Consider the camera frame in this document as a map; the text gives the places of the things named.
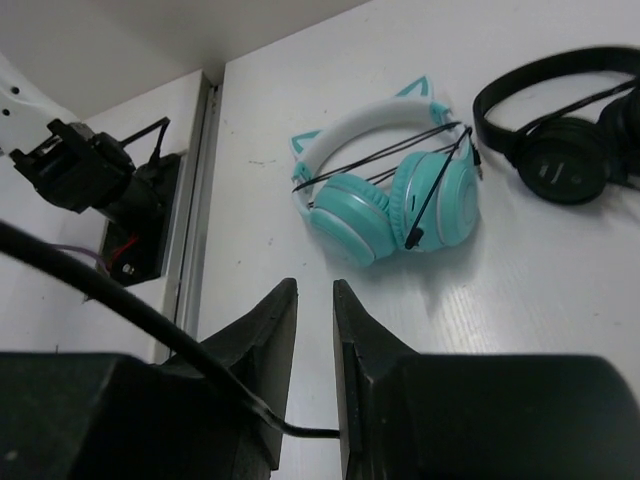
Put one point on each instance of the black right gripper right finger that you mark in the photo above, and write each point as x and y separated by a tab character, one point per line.
410	415

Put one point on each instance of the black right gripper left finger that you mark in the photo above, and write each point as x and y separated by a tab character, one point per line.
113	416

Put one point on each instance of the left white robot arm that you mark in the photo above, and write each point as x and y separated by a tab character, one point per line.
25	111

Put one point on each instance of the teal cat ear headphones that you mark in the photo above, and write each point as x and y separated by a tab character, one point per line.
432	202

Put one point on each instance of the black over-ear headphones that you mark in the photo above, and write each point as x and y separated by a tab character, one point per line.
568	156

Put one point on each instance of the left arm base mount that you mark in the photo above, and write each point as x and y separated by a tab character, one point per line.
129	182

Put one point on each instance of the aluminium table edge rail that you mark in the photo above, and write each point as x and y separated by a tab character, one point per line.
185	251

